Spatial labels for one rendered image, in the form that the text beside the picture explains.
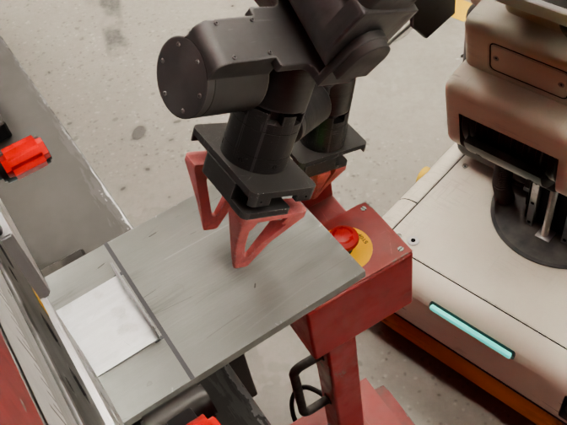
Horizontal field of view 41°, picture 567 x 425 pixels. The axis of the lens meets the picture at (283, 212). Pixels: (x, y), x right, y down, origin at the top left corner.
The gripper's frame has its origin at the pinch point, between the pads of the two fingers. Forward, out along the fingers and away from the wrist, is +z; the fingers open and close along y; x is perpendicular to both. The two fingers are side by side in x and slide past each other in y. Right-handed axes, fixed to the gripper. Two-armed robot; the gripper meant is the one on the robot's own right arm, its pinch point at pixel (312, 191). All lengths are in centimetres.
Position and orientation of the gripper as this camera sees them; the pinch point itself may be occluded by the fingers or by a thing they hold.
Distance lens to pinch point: 103.5
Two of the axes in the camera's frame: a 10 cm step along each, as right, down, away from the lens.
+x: 5.1, 6.3, -5.8
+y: -8.5, 2.9, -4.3
